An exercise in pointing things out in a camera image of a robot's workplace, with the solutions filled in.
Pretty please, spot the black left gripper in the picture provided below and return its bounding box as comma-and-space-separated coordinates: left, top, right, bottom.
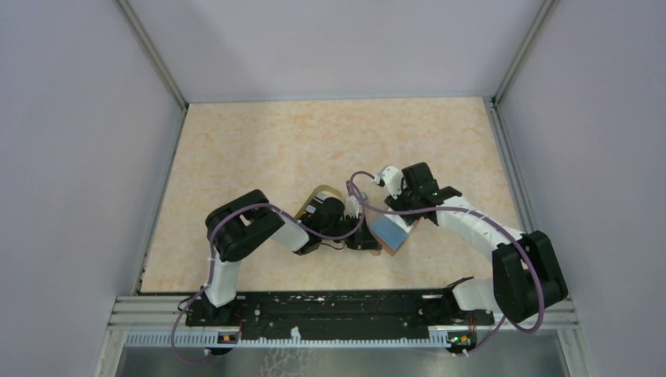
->
320, 213, 382, 251

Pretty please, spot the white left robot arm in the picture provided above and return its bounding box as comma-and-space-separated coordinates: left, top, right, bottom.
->
202, 185, 382, 325

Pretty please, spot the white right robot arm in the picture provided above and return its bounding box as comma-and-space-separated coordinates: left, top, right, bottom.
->
371, 163, 569, 324

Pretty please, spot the beige oval tray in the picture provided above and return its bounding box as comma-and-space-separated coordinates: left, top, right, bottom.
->
295, 185, 345, 222

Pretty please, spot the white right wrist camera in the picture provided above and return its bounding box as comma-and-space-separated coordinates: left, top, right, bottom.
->
379, 166, 404, 199

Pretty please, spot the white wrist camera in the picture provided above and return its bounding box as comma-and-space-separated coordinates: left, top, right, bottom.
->
345, 195, 363, 218
379, 166, 404, 199

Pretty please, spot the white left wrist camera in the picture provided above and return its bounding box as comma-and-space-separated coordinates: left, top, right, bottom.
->
345, 195, 363, 218

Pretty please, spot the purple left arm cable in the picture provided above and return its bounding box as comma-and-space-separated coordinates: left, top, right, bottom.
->
170, 195, 368, 365

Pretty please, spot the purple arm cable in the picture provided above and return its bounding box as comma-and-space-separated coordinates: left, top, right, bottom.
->
346, 171, 547, 334
170, 195, 368, 365

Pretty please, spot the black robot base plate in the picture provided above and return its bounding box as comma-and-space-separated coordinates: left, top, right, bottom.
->
185, 288, 495, 341

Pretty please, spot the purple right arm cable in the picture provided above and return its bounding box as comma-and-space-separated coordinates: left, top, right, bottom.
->
346, 171, 547, 334

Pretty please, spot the white slotted cable duct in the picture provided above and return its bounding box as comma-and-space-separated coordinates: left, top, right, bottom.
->
125, 328, 452, 349

